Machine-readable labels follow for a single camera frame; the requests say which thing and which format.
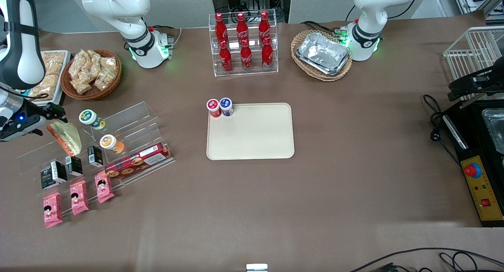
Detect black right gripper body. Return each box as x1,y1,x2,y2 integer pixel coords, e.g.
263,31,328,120
14,102,48,128

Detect triangular sandwich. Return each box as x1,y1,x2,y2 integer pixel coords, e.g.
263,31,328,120
46,120,82,157

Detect white rectangular snack tray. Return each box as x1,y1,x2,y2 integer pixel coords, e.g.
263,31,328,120
18,50,71,106

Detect beige plastic tray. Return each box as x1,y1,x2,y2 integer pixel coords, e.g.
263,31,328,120
206,103,295,161

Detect metal tray in machine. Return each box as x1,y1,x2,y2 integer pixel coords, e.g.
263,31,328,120
481,109,504,154

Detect wrapped cracker pack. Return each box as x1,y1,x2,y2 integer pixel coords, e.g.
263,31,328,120
41,52,66,76
30,73,60,102

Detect clear bag of crackers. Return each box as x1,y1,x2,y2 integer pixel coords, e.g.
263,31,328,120
93,51,119,72
69,50,90,79
71,76,93,95
94,69,117,92

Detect green lid jar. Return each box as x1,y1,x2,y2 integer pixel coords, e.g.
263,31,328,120
79,109,106,131

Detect brown wicker basket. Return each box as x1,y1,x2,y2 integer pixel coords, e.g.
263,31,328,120
61,49,122,101

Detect small black carton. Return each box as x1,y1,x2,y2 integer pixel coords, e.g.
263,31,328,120
41,167,59,190
65,156,83,177
50,161,68,183
87,146,104,167

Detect orange lid jar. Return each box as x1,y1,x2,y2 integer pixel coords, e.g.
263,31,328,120
100,134,125,154

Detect clear acrylic tiered shelf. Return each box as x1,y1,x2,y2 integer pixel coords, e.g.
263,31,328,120
18,102,176,215

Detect pink snack pack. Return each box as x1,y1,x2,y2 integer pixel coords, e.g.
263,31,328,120
94,172,115,204
70,180,89,216
43,192,63,228

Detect red cookie box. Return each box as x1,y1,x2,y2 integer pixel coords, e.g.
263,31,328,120
104,142,172,180

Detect red lid jar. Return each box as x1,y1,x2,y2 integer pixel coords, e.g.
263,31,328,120
206,99,222,118

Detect blue lid jar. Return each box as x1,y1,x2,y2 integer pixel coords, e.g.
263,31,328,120
219,98,234,117

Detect red cola bottle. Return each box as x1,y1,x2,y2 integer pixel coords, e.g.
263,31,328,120
219,40,233,73
236,12,249,42
240,39,253,72
259,11,271,40
215,13,229,44
261,37,274,70

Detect clear acrylic bottle rack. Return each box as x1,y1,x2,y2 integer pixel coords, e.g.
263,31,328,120
209,9,279,77

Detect dark equipment rack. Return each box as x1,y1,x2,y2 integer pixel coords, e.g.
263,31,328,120
212,0,292,24

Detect light wicker basket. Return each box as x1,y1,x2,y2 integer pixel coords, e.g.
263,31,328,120
291,30,353,82

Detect stacked foil trays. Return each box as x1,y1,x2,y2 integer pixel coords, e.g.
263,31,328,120
296,32,351,76

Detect black sealing machine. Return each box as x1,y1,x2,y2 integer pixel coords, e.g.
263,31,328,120
441,101,504,228

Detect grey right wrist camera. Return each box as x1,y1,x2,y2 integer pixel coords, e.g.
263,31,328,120
0,120,46,143

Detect black power cable with plug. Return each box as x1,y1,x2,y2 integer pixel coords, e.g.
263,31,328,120
423,94,462,167

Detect black floor cables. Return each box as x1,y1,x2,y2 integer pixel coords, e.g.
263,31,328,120
348,247,504,272

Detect white wire basket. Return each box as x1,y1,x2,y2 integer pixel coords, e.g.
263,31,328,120
443,26,504,103

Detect metal frame shelf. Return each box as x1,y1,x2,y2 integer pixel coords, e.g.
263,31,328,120
451,0,504,25

